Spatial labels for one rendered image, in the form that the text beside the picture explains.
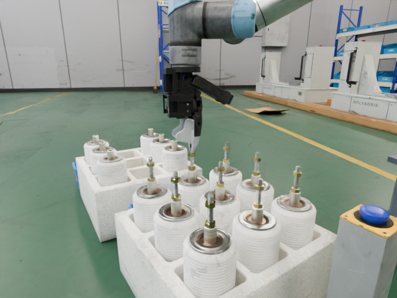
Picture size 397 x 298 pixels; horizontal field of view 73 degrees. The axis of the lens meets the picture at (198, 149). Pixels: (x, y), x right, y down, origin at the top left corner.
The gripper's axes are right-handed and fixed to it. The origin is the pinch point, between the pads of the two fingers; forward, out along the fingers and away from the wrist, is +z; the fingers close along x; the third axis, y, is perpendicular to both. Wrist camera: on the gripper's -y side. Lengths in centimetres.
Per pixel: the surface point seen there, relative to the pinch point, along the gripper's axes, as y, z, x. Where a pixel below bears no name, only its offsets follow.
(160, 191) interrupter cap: 10.0, 9.3, 4.2
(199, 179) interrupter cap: -1.4, 9.3, 0.3
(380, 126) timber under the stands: -209, 32, -110
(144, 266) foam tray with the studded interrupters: 16.2, 20.1, 16.3
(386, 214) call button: -18.4, 1.6, 38.6
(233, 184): -11.0, 11.5, 1.4
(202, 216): 1.9, 13.1, 12.4
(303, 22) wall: -477, -131, -575
